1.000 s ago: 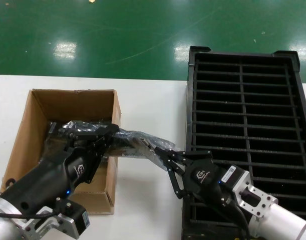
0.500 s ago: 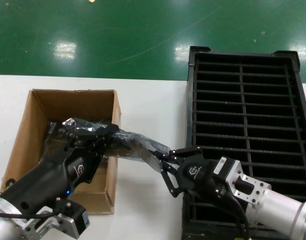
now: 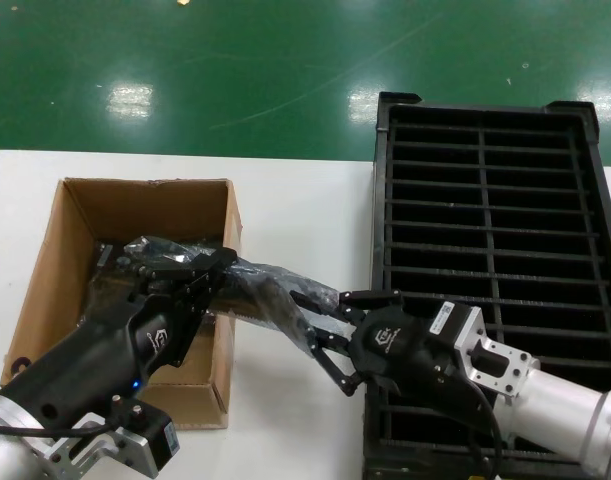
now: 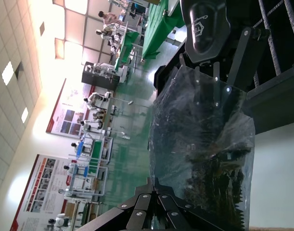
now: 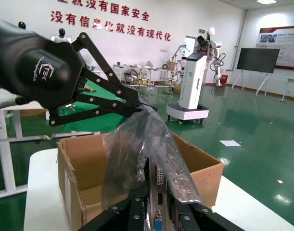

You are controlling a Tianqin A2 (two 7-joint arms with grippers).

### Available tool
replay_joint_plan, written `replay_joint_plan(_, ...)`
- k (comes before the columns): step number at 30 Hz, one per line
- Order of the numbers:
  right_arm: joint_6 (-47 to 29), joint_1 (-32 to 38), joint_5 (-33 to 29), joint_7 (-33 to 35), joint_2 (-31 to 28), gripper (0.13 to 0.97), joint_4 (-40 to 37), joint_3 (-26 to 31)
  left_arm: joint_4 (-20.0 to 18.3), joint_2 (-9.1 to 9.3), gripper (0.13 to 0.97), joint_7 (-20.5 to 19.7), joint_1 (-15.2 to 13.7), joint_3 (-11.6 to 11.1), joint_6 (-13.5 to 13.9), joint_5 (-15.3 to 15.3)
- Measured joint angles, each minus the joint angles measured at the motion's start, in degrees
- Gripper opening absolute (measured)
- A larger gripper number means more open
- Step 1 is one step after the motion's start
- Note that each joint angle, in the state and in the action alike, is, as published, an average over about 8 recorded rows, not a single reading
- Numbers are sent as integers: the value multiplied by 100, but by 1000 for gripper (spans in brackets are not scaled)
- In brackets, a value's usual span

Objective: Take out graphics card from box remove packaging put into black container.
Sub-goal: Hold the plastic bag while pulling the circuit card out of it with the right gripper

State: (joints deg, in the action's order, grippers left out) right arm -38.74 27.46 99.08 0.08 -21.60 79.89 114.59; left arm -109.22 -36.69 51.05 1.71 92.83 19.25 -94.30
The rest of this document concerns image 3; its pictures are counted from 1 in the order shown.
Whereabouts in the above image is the brown cardboard box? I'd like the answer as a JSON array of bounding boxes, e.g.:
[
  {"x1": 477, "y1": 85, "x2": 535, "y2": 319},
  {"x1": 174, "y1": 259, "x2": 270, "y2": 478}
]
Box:
[{"x1": 0, "y1": 175, "x2": 245, "y2": 431}]

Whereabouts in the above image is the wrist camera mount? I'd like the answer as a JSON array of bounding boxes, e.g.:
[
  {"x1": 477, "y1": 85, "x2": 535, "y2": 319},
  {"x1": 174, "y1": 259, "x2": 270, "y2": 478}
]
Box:
[
  {"x1": 428, "y1": 298, "x2": 537, "y2": 404},
  {"x1": 34, "y1": 394, "x2": 181, "y2": 475}
]

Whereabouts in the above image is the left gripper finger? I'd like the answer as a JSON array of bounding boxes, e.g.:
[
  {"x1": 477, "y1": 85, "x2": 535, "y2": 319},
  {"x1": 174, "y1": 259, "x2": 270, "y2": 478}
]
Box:
[
  {"x1": 134, "y1": 247, "x2": 239, "y2": 284},
  {"x1": 174, "y1": 272, "x2": 226, "y2": 319}
]

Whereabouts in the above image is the black slotted divider container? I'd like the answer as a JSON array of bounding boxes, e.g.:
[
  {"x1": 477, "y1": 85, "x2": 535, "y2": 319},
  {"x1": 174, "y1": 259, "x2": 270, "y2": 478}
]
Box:
[{"x1": 362, "y1": 91, "x2": 611, "y2": 480}]

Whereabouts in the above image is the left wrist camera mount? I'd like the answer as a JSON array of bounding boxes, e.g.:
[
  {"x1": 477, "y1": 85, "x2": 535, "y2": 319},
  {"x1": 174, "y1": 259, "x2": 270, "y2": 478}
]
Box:
[{"x1": 34, "y1": 394, "x2": 181, "y2": 475}]

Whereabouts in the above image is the grey antistatic bag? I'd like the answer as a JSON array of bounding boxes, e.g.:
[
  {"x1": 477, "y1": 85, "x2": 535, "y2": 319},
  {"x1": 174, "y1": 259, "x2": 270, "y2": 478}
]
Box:
[{"x1": 123, "y1": 233, "x2": 359, "y2": 361}]

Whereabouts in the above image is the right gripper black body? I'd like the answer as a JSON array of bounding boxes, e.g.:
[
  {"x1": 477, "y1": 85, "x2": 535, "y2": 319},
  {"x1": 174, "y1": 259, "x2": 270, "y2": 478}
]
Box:
[{"x1": 348, "y1": 304, "x2": 466, "y2": 396}]

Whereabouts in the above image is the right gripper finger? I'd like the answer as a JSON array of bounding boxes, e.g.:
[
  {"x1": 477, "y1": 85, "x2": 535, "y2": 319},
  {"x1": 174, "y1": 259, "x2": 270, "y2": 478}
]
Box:
[
  {"x1": 304, "y1": 327, "x2": 359, "y2": 399},
  {"x1": 289, "y1": 288, "x2": 404, "y2": 326}
]

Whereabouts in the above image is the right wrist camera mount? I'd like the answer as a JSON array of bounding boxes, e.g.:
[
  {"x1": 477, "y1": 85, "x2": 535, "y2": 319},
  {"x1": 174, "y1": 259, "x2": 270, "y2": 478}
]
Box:
[{"x1": 428, "y1": 298, "x2": 537, "y2": 404}]

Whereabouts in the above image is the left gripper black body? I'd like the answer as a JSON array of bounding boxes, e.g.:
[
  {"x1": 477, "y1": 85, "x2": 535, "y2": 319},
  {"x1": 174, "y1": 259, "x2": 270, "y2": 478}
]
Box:
[{"x1": 0, "y1": 292, "x2": 206, "y2": 441}]

